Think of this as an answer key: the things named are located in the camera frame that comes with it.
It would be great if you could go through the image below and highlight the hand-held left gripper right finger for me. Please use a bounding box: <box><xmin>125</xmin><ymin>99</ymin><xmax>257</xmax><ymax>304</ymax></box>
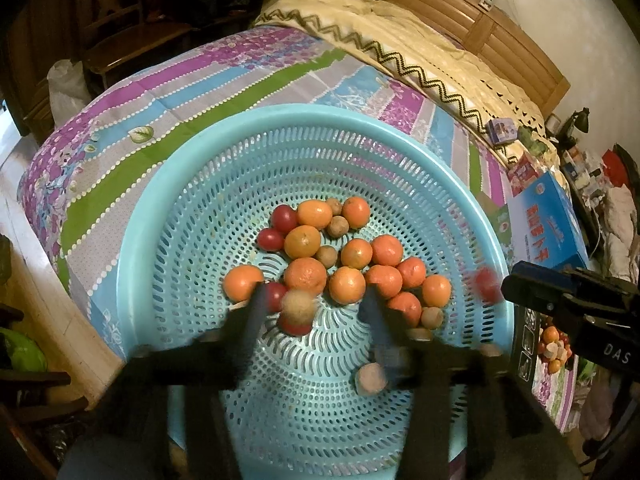
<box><xmin>361</xmin><ymin>294</ymin><xmax>581</xmax><ymax>480</ymax></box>

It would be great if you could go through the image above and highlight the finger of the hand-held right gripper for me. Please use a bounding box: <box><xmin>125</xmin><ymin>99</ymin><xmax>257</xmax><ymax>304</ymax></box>
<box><xmin>562</xmin><ymin>267</ymin><xmax>640</xmax><ymax>298</ymax></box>
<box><xmin>501</xmin><ymin>261</ymin><xmax>573</xmax><ymax>313</ymax></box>

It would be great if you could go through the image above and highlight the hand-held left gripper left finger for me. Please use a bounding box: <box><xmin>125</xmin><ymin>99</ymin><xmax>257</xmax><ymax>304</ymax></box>
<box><xmin>60</xmin><ymin>280</ymin><xmax>271</xmax><ymax>480</ymax></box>

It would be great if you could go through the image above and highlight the small red plum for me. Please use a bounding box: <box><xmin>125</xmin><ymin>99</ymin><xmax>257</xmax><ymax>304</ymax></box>
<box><xmin>470</xmin><ymin>266</ymin><xmax>503</xmax><ymax>303</ymax></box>

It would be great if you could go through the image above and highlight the cluster of mandarin oranges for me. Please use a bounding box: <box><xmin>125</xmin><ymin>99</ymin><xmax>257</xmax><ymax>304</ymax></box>
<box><xmin>539</xmin><ymin>325</ymin><xmax>571</xmax><ymax>376</ymax></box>
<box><xmin>222</xmin><ymin>196</ymin><xmax>453</xmax><ymax>328</ymax></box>

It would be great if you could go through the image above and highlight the fuzzy brown longan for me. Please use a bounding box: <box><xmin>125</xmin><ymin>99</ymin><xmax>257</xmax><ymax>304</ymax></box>
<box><xmin>280</xmin><ymin>287</ymin><xmax>317</xmax><ymax>325</ymax></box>

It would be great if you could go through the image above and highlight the light blue plastic basket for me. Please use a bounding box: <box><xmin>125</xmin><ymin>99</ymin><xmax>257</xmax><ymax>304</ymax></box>
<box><xmin>117</xmin><ymin>104</ymin><xmax>516</xmax><ymax>480</ymax></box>

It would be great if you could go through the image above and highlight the pale pink lychee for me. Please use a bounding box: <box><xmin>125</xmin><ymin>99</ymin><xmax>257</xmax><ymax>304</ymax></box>
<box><xmin>355</xmin><ymin>362</ymin><xmax>390</xmax><ymax>396</ymax></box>

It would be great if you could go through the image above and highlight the black product box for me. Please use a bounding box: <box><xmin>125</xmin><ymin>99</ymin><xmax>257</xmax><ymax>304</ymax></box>
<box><xmin>512</xmin><ymin>305</ymin><xmax>541</xmax><ymax>386</ymax></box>

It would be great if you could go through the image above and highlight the blue cardboard box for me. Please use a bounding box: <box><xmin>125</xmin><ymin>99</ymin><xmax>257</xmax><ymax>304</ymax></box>
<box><xmin>507</xmin><ymin>170</ymin><xmax>590</xmax><ymax>271</ymax></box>

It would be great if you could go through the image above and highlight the pile of bedding and clothes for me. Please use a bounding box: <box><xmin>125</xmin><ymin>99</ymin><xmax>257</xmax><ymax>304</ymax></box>
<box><xmin>602</xmin><ymin>145</ymin><xmax>640</xmax><ymax>261</ymax></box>

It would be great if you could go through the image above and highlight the pink instant noodle cup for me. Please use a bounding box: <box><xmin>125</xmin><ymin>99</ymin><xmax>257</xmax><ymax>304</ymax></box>
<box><xmin>507</xmin><ymin>155</ymin><xmax>541</xmax><ymax>196</ymax></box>

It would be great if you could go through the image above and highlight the cluttered bedside table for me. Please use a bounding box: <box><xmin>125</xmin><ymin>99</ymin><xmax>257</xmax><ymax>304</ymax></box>
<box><xmin>562</xmin><ymin>145</ymin><xmax>616</xmax><ymax>211</ymax></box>

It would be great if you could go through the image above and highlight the green leafy vegetable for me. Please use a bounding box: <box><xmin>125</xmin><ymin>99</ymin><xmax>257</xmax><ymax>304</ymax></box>
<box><xmin>517</xmin><ymin>127</ymin><xmax>548</xmax><ymax>156</ymax></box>

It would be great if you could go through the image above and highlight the purple snack packet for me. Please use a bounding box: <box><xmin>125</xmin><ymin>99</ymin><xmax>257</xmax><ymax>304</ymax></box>
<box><xmin>486</xmin><ymin>118</ymin><xmax>518</xmax><ymax>147</ymax></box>

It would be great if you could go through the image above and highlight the dark desk lamp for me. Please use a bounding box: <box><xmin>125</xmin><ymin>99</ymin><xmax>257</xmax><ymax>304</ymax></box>
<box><xmin>562</xmin><ymin>107</ymin><xmax>591</xmax><ymax>143</ymax></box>

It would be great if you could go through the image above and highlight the green plastic bag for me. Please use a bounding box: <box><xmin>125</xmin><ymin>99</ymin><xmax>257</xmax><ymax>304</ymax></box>
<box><xmin>0</xmin><ymin>327</ymin><xmax>48</xmax><ymax>371</ymax></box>

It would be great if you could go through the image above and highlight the wooden headboard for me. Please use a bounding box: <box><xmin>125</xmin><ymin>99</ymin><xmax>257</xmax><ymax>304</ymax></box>
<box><xmin>382</xmin><ymin>0</ymin><xmax>571</xmax><ymax>116</ymax></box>

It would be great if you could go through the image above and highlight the dark wooden furniture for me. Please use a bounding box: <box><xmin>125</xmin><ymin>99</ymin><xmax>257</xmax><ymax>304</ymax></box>
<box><xmin>0</xmin><ymin>305</ymin><xmax>86</xmax><ymax>466</ymax></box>

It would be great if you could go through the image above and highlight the beige zigzag quilt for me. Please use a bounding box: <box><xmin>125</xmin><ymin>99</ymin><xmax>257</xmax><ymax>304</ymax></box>
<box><xmin>252</xmin><ymin>0</ymin><xmax>561</xmax><ymax>161</ymax></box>

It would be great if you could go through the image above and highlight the white plastic bag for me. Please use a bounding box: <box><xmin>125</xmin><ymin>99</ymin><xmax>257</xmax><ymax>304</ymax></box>
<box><xmin>47</xmin><ymin>59</ymin><xmax>88</xmax><ymax>123</ymax></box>

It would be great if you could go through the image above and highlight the wooden chair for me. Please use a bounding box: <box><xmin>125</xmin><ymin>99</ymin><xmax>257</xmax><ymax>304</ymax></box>
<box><xmin>70</xmin><ymin>0</ymin><xmax>201</xmax><ymax>81</ymax></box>

